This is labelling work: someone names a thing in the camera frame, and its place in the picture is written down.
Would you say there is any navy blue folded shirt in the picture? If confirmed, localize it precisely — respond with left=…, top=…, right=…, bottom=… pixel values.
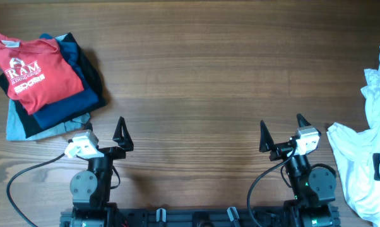
left=33, top=33, right=105, bottom=129

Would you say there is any right black cable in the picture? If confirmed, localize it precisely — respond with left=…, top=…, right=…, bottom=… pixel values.
left=246, top=138, right=298, bottom=227

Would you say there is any black cable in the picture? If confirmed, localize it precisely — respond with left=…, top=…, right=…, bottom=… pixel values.
left=6, top=152, right=66, bottom=227
left=246, top=138, right=298, bottom=227

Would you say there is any black folded shirt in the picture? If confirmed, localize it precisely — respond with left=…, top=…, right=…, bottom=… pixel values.
left=0, top=33, right=105, bottom=140

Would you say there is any white t-shirt black print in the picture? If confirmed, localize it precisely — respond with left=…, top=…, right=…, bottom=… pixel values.
left=326, top=54, right=380, bottom=226

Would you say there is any grey folded shirt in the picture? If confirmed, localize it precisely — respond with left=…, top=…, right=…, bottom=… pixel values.
left=5, top=33, right=92, bottom=142

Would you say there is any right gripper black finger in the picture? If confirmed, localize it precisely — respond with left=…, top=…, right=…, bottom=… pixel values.
left=259, top=120, right=275, bottom=153
left=296, top=113, right=311, bottom=127

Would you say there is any left black cable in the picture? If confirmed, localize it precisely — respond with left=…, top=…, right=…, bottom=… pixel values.
left=6, top=152, right=66, bottom=227

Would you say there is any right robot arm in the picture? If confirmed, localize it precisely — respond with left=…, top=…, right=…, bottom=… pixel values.
left=259, top=113, right=341, bottom=227

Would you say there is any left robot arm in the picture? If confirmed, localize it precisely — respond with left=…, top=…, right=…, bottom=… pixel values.
left=59, top=117, right=134, bottom=227

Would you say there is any red folded printed t-shirt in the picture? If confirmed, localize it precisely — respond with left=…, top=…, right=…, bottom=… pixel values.
left=0, top=33, right=84, bottom=114

